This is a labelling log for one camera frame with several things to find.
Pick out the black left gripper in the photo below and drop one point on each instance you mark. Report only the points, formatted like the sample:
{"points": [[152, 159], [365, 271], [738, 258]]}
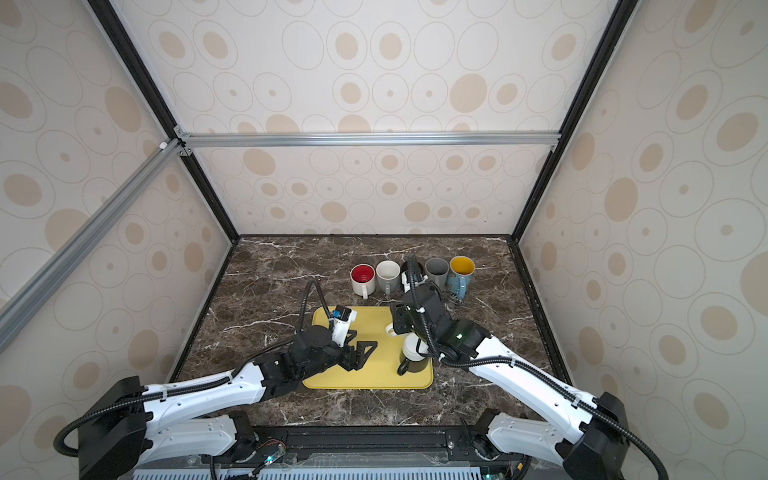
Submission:
{"points": [[357, 362]]}

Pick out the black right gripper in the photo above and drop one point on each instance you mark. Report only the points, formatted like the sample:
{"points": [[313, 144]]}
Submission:
{"points": [[398, 314]]}

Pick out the tall grey mug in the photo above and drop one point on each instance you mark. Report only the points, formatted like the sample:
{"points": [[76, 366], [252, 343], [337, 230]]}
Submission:
{"points": [[437, 270]]}

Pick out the small grey mug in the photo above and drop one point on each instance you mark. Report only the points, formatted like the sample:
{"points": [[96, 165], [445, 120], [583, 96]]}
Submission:
{"points": [[388, 278]]}

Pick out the blue butterfly mug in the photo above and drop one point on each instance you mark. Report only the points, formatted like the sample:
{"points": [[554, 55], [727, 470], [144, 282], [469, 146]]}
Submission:
{"points": [[461, 269]]}

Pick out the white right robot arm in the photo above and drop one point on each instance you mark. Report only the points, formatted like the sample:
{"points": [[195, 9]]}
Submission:
{"points": [[587, 435]]}

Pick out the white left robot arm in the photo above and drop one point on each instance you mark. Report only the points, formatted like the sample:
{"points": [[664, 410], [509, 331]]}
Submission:
{"points": [[131, 421]]}

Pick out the black mug white bottom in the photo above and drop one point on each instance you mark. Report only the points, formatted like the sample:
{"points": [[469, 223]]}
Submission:
{"points": [[414, 355]]}

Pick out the yellow plastic tray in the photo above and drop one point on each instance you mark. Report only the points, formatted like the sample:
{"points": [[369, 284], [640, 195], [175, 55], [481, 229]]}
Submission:
{"points": [[380, 371]]}

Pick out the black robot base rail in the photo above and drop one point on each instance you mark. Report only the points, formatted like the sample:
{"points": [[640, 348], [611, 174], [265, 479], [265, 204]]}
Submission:
{"points": [[385, 452]]}

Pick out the aluminium rail back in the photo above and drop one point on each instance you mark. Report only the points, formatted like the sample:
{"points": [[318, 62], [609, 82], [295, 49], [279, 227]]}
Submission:
{"points": [[380, 139]]}

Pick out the aluminium rail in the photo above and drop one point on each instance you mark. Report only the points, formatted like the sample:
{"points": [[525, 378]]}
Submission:
{"points": [[26, 303], [380, 139]]}

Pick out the aluminium rail left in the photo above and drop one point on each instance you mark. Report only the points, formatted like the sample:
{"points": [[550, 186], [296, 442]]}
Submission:
{"points": [[26, 303]]}

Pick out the black corner frame post right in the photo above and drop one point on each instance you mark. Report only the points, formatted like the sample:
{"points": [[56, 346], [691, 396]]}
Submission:
{"points": [[608, 42]]}

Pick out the black corner frame post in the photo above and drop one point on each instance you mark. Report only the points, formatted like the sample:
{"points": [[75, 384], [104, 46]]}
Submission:
{"points": [[608, 42], [107, 18]]}

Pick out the black corner frame post left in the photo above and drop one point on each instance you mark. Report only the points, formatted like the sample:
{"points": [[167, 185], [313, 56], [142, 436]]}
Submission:
{"points": [[107, 18]]}

